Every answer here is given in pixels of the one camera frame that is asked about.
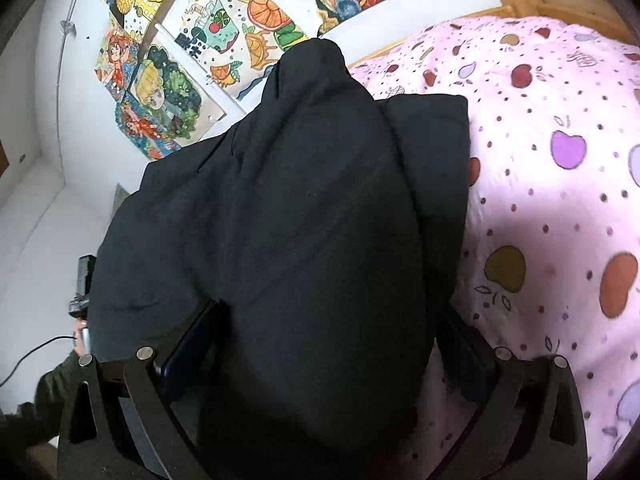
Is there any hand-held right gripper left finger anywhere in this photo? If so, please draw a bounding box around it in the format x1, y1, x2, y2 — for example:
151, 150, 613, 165
57, 299, 231, 480

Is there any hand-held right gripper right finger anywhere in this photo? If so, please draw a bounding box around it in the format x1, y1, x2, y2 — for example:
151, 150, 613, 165
434, 305, 589, 480

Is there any black jacket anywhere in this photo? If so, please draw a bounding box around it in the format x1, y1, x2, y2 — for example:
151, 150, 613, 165
87, 37, 472, 480

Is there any person's left forearm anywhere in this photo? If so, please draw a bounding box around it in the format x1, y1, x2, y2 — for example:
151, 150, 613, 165
0, 352, 96, 450

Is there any flying girl drawing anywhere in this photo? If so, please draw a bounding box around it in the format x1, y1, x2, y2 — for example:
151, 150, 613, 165
114, 99, 183, 162

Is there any pink apple print quilt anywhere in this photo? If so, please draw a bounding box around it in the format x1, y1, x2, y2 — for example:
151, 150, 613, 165
349, 14, 640, 480

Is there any blond child drawing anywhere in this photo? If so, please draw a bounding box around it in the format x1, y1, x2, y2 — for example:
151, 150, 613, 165
125, 44, 213, 142

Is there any orange-haired girl drawing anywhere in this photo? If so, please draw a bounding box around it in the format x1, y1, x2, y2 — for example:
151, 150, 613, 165
94, 27, 147, 102

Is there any fruit drink drawing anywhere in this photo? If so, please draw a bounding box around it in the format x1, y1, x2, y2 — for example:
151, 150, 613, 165
154, 0, 312, 102

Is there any black cable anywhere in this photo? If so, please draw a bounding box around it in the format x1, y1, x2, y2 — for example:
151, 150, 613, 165
0, 335, 77, 387

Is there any wooden bed frame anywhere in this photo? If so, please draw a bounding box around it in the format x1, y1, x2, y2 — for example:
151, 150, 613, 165
349, 0, 632, 69

